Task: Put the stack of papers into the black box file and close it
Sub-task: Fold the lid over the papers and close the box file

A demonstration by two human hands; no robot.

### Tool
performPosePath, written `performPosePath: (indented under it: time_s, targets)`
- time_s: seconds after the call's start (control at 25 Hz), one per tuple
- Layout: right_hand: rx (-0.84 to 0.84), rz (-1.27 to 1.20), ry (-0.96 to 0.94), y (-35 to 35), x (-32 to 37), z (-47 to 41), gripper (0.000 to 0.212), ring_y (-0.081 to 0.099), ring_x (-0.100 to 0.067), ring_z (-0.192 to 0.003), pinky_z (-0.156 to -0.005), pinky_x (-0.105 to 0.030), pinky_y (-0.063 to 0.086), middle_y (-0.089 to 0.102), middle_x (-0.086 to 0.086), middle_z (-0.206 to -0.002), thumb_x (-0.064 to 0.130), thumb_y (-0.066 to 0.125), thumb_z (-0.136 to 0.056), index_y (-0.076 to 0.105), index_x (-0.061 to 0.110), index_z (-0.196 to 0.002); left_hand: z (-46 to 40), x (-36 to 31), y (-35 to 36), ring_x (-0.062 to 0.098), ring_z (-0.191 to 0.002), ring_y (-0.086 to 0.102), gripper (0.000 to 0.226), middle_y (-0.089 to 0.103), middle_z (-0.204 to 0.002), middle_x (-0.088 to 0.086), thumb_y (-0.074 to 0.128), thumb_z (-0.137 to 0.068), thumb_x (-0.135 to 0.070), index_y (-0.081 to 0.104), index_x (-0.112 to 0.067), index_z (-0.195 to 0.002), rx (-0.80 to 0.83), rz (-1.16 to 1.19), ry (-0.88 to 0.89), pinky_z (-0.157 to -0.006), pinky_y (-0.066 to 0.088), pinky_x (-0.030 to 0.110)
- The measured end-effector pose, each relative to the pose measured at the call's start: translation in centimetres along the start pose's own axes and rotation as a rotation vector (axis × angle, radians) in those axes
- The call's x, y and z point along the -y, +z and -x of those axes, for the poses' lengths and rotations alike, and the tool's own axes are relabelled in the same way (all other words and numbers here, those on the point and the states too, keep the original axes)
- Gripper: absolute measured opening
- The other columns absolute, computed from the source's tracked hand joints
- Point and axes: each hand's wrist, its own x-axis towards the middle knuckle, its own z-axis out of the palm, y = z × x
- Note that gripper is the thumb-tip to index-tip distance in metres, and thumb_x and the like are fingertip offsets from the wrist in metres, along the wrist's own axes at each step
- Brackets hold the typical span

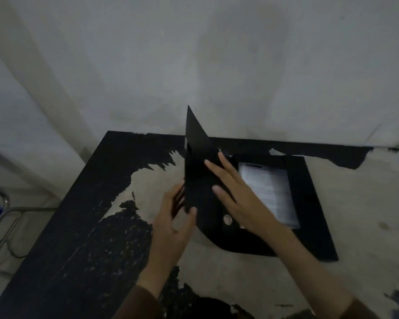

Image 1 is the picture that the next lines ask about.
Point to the black folder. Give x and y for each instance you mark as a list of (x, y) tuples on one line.
[(252, 202)]

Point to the person's right hand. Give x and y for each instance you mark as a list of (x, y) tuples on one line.
[(249, 204)]

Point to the person's left forearm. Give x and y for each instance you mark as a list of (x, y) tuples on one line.
[(146, 292)]

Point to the person's right thumb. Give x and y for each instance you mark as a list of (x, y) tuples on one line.
[(224, 197)]

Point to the person's left hand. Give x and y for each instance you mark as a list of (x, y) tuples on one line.
[(168, 234)]

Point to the white printed paper sheet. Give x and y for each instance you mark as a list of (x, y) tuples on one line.
[(271, 192)]

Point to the person's right forearm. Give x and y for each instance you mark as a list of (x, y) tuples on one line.
[(316, 275)]

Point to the person's right middle finger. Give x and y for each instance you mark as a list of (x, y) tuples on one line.
[(227, 164)]

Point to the person's left thumb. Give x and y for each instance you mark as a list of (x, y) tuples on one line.
[(189, 224)]

